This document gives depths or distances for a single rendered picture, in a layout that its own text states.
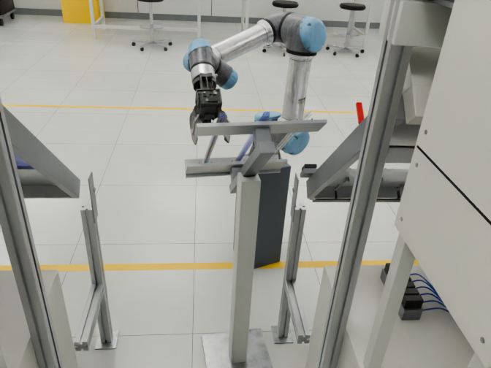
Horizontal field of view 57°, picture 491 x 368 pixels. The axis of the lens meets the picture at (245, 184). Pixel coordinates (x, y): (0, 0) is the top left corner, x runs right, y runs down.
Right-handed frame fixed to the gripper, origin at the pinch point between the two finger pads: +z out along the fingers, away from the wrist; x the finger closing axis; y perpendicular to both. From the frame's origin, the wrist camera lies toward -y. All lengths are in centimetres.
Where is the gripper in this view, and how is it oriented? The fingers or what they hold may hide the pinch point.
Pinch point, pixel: (211, 142)
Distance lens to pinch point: 130.6
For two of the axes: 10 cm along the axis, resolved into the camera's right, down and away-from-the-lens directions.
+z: 1.5, 8.9, -4.3
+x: 9.8, -0.6, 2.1
